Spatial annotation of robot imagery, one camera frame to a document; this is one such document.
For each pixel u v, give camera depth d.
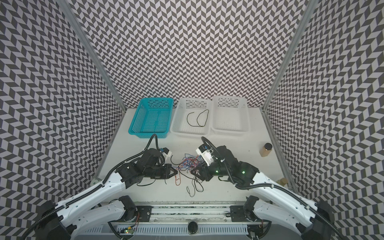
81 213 0.44
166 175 0.65
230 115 1.13
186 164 0.79
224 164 0.52
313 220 0.39
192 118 1.12
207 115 1.09
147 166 0.58
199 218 0.74
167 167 0.66
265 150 0.89
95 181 0.73
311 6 0.65
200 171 0.60
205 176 0.60
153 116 1.15
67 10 0.70
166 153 0.72
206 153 0.63
